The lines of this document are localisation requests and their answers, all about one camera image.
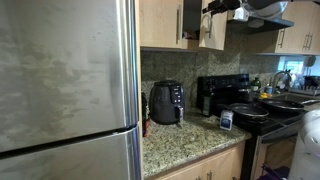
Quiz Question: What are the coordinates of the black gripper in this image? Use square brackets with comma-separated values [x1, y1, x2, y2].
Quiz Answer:
[201, 0, 250, 16]

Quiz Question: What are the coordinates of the wooden cabinet door curved handle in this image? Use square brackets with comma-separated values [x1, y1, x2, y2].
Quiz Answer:
[199, 0, 229, 52]

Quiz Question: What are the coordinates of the wooden base cabinet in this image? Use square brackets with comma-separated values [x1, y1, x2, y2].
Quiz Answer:
[146, 141, 246, 180]

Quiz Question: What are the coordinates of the steel range hood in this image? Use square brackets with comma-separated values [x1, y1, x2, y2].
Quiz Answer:
[226, 0, 296, 35]

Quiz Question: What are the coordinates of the black electric stove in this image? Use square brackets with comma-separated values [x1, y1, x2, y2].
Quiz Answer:
[196, 73, 309, 180]

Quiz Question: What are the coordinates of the green dish soap bottle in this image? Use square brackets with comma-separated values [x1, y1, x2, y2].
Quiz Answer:
[250, 77, 263, 93]

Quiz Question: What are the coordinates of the tall wooden side panel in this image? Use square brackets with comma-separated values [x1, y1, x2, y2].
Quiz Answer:
[134, 0, 144, 180]

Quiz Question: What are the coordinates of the chrome sink faucet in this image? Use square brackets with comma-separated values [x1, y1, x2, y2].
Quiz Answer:
[271, 70, 294, 93]

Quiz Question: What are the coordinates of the bright kitchen window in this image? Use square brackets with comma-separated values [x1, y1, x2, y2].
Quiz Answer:
[284, 59, 306, 76]

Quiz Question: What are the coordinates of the small blue container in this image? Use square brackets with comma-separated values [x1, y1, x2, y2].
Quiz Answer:
[264, 84, 274, 96]

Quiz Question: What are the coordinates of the dark olive oil bottle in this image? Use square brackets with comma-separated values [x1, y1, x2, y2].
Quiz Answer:
[201, 79, 213, 118]

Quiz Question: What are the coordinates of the black frying pan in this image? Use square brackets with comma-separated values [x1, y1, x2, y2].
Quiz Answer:
[228, 102, 270, 120]
[259, 97, 320, 114]

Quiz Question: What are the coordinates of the white salt container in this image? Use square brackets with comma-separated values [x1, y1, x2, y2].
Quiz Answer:
[219, 109, 235, 132]

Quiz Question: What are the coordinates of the black dish rack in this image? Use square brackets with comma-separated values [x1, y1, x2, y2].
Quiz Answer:
[301, 75, 320, 96]

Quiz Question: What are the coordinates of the black red whey protein bag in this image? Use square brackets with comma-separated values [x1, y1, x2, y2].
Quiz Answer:
[141, 91, 152, 138]

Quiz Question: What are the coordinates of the stainless steel refrigerator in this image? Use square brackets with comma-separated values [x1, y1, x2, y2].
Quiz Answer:
[0, 0, 143, 180]

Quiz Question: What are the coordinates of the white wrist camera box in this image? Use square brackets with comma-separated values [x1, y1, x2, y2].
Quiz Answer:
[228, 7, 251, 23]

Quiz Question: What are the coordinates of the wooden cabinet door straight handle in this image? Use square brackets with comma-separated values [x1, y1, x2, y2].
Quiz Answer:
[139, 0, 185, 50]

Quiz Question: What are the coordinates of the wooden corner wall cabinet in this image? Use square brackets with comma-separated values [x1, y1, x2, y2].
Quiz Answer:
[273, 1, 320, 56]

